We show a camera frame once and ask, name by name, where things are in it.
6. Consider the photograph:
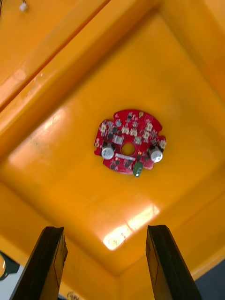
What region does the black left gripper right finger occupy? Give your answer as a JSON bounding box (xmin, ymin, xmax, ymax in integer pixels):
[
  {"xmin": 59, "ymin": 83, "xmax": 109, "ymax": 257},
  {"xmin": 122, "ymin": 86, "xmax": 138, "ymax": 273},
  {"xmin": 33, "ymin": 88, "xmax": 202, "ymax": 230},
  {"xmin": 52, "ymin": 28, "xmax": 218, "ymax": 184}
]
[{"xmin": 145, "ymin": 225, "xmax": 203, "ymax": 300}]

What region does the round red circuit board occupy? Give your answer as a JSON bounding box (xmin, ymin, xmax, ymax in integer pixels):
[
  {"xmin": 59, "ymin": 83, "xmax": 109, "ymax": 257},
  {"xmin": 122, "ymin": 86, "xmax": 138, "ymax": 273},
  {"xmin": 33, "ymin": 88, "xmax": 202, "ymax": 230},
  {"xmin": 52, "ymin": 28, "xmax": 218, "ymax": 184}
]
[{"xmin": 93, "ymin": 109, "xmax": 167, "ymax": 178}]

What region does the small metal solenoid with cable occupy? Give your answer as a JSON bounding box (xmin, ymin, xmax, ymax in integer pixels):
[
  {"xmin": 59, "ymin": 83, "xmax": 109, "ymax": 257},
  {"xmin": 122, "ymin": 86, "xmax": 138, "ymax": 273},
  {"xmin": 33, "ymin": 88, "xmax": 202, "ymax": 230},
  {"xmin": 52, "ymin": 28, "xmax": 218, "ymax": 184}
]
[{"xmin": 18, "ymin": 0, "xmax": 29, "ymax": 13}]

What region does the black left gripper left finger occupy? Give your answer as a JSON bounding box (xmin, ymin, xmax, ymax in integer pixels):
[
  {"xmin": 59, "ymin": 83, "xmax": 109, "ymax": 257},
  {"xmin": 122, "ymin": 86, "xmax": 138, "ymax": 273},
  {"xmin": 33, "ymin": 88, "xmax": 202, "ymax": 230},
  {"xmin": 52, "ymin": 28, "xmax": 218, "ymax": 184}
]
[{"xmin": 9, "ymin": 226, "xmax": 69, "ymax": 300}]

